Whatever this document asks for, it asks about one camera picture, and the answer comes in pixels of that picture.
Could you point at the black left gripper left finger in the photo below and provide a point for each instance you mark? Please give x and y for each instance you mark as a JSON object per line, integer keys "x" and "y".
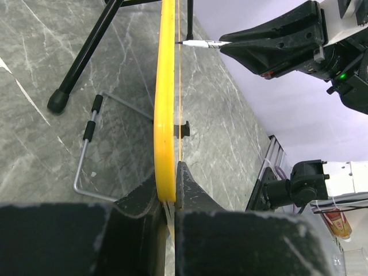
{"x": 127, "y": 237}

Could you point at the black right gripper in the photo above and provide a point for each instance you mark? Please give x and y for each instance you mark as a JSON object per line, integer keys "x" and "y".
{"x": 339, "y": 28}

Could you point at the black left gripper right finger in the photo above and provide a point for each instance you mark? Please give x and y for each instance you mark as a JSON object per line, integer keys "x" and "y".
{"x": 210, "y": 240}

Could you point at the white blue whiteboard marker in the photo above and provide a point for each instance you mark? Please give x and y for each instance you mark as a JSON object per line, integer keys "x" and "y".
{"x": 203, "y": 43}

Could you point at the yellow framed whiteboard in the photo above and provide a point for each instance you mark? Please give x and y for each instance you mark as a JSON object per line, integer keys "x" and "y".
{"x": 164, "y": 110}

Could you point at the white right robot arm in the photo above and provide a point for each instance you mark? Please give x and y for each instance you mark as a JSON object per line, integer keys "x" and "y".
{"x": 313, "y": 180}

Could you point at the black whiteboard clip foot right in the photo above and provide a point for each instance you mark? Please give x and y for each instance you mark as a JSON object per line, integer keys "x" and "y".
{"x": 181, "y": 131}

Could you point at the yellow red labelled bottle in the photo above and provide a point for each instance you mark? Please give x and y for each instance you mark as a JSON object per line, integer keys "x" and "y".
{"x": 338, "y": 224}

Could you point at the black perforated music stand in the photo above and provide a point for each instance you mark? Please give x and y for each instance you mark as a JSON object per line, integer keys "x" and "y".
{"x": 58, "y": 100}

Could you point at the aluminium extrusion frame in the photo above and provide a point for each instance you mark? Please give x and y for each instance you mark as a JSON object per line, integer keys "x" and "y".
{"x": 268, "y": 173}

